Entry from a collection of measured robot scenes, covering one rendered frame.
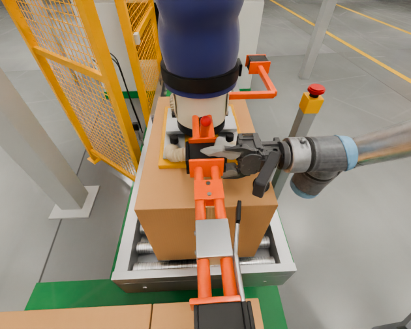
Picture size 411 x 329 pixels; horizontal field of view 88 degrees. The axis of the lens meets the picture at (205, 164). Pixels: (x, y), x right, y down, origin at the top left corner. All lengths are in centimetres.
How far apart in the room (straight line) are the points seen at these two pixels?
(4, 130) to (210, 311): 136
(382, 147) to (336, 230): 128
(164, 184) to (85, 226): 129
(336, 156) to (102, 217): 164
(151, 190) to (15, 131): 98
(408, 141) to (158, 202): 61
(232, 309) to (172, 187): 38
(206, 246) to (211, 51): 42
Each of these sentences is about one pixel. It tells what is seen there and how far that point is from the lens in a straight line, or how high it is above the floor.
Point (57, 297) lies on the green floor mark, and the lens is 174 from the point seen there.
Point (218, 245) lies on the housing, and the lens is 39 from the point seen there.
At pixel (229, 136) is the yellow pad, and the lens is 72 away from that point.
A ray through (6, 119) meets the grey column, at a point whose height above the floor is 86.
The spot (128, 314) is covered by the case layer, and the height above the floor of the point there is 54.
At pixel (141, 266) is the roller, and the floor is 55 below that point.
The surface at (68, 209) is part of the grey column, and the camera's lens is 200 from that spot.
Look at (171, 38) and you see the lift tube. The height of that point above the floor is 131.
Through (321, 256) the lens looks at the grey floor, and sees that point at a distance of 175.
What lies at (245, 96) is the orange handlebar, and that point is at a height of 110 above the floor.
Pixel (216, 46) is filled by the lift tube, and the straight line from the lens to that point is 56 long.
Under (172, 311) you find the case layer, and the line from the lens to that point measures 94.
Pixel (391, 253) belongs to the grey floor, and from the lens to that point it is 201.
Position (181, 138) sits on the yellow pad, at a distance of 75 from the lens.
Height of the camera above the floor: 147
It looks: 47 degrees down
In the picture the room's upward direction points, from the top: straight up
